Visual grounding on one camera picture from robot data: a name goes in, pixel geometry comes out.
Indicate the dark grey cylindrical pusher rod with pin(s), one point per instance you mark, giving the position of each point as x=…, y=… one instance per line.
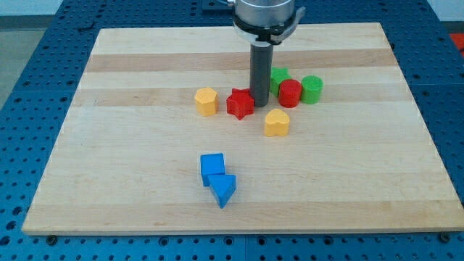
x=260, y=72

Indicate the green cylinder block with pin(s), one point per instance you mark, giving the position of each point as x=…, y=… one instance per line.
x=312, y=87

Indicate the red star block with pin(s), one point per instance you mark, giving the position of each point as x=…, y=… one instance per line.
x=240, y=103

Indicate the yellow hexagon block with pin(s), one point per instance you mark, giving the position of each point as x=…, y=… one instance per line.
x=206, y=100

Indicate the yellow heart block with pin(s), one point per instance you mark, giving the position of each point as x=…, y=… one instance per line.
x=276, y=123

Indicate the blue cube block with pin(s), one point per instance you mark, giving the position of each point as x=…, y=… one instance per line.
x=211, y=164

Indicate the light wooden board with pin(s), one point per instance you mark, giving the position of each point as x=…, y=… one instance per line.
x=127, y=158

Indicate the red cylinder block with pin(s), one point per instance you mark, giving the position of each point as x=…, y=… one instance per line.
x=289, y=93

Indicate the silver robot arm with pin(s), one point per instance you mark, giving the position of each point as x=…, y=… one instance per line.
x=264, y=24

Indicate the blue triangle block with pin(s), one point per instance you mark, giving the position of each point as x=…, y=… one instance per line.
x=222, y=188

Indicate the green star block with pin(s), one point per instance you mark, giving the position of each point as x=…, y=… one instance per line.
x=278, y=75

